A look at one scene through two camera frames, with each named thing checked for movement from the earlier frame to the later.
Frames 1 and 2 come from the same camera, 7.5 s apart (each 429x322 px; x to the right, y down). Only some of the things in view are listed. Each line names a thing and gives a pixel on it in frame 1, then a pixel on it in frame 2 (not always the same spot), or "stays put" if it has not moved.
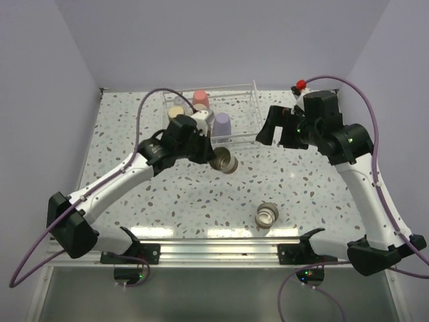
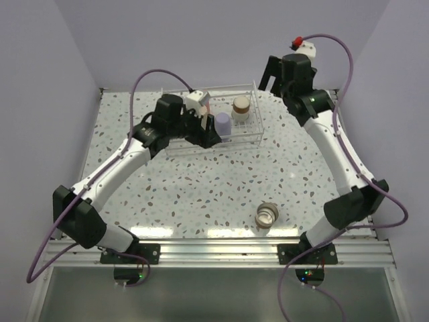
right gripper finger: [275, 119] -> [273, 68]
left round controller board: [128, 276] stays put
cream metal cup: [223, 161] -> [240, 111]
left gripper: [206, 153] -> [209, 137]
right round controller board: [312, 276] stays put
